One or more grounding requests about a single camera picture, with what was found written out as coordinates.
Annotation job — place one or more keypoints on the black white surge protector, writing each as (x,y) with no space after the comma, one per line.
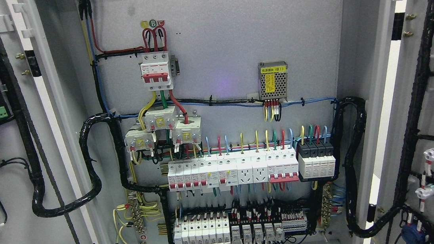
(316,161)

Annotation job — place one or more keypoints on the white sockets and breakers row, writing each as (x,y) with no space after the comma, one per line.
(232,169)

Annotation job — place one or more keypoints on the red white main breaker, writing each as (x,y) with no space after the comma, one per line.
(158,70)

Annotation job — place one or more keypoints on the white lower breaker row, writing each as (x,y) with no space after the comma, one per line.
(203,228)

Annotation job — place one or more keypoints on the lower relay terminal row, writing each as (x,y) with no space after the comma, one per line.
(270,222)

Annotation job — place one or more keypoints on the white current transformers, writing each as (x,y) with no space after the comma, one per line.
(159,119)

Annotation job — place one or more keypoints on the perforated metal power supply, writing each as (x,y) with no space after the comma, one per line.
(273,80)

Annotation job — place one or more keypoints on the grey cabinet door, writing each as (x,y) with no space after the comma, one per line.
(16,189)
(384,45)

